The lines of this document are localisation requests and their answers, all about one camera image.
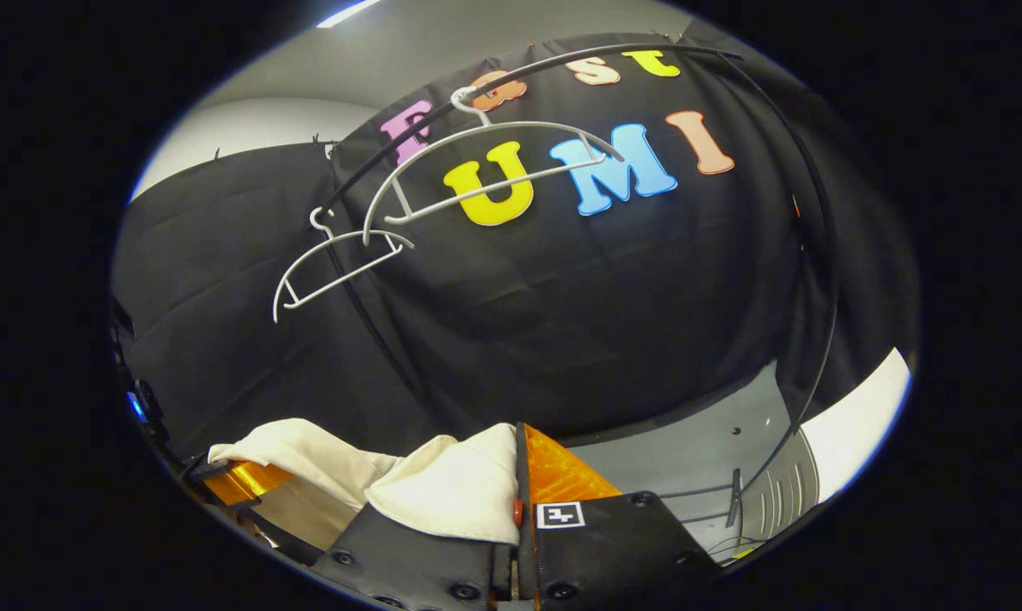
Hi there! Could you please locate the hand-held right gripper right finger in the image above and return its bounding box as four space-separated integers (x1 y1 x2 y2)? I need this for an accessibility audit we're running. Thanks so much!
515 422 720 611

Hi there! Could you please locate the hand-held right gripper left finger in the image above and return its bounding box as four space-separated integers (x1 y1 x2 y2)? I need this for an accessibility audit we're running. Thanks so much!
312 501 517 611

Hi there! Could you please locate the cream long-sleeved shirt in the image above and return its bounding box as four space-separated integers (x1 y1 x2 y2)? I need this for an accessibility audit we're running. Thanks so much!
208 418 520 551

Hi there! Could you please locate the white plastic clothes hanger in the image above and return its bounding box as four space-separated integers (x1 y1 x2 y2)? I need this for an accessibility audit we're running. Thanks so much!
272 206 416 325
362 85 626 247

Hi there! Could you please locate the black metal clothes rack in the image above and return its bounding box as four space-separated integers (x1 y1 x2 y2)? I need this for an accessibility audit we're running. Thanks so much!
312 42 841 529

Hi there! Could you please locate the black backdrop cloth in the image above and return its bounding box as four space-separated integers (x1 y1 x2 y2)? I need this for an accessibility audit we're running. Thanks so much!
110 32 919 464

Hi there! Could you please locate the grey slotted panel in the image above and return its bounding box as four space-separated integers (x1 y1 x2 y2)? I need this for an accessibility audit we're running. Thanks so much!
736 429 821 544

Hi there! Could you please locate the white flat board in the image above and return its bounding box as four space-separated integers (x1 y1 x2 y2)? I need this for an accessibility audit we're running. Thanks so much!
800 348 913 503

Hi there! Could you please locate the large ceiling light panel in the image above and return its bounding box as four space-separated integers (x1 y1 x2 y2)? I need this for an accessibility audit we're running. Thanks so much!
316 0 385 29

